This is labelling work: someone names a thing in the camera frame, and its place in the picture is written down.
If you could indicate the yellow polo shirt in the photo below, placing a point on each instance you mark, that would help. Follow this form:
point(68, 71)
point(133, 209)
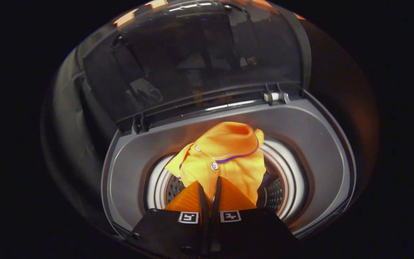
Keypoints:
point(228, 144)

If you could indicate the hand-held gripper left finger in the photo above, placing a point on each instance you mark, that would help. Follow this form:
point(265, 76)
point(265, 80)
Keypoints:
point(171, 233)

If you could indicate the dark glass washing machine lid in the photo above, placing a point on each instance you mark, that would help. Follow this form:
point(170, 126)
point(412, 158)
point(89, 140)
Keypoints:
point(192, 54)

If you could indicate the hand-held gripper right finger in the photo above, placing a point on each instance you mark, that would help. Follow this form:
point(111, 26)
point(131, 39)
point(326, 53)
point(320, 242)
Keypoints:
point(250, 233)

